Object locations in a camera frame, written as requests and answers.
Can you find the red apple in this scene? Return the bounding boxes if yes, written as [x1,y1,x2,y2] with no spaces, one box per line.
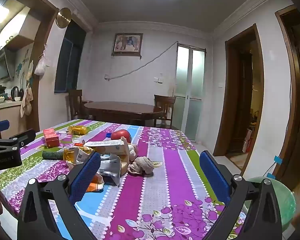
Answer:
[111,129,132,144]

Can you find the hanging beige cloths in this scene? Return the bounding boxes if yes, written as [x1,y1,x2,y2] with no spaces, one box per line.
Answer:
[20,60,34,118]

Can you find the frosted glass door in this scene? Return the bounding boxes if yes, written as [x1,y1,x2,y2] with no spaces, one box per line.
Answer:
[174,44,206,142]

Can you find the wooden chair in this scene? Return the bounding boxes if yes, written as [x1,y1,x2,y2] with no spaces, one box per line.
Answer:
[68,89,94,120]
[154,94,177,128]

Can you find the kitchen counter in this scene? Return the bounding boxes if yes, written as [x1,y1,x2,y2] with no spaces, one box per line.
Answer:
[0,99,23,130]

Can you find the dark green cylinder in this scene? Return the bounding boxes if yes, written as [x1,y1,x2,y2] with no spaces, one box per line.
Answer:
[42,150,65,160]

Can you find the orange packet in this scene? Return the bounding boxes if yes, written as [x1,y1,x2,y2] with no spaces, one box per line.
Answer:
[86,174,104,193]

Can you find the trash bin with green bag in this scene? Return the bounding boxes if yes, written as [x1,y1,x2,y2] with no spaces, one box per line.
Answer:
[242,177,297,240]

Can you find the red white bag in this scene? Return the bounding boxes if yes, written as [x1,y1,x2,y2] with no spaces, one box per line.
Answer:
[242,129,253,153]

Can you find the knitted rabbit toy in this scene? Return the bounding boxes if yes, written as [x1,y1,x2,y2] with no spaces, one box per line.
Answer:
[127,144,155,175]

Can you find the hanging white plastic bag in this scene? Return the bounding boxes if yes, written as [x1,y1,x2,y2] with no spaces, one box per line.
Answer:
[34,54,47,75]

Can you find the range hood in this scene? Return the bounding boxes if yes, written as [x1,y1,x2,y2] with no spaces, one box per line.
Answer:
[0,47,15,83]

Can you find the electric kettle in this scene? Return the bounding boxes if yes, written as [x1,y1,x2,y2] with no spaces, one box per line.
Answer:
[10,86,20,102]

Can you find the dark window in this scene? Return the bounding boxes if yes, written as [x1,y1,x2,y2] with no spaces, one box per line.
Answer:
[54,21,87,94]

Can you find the red cardboard box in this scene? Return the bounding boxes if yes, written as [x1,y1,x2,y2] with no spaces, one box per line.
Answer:
[43,128,60,148]

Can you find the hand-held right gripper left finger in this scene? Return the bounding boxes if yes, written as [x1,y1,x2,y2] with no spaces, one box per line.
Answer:
[17,151,102,240]

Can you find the dark wooden door frame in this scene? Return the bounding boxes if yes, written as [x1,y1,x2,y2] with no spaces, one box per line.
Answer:
[212,24,264,157]

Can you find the wall cabinet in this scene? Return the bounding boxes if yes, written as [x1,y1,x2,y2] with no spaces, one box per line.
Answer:
[1,5,35,52]

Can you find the round gold wall clock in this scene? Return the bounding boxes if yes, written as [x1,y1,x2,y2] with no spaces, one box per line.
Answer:
[56,7,72,27]

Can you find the striped floral tablecloth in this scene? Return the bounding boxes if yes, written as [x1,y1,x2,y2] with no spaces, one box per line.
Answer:
[0,119,248,240]

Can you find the grey white carton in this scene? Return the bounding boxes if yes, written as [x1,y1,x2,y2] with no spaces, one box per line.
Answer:
[99,155,122,187]

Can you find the framed wall picture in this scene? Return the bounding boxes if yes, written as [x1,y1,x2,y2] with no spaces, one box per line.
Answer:
[111,33,143,57]

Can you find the dark wooden dining table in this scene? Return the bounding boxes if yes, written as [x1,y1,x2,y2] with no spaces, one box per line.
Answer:
[84,101,164,125]

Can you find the yellow snack packet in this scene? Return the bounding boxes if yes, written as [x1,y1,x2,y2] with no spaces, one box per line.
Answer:
[68,125,88,135]

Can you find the wall wire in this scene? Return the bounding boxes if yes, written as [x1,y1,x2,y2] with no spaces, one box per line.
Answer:
[104,41,179,82]

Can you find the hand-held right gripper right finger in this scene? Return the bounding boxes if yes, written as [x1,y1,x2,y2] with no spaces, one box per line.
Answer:
[199,150,283,240]

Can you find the long white cardboard box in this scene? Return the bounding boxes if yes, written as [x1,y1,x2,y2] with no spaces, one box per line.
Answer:
[84,140,129,157]

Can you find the arched wooden door frame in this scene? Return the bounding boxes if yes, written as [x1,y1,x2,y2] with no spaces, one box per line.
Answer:
[15,0,60,133]

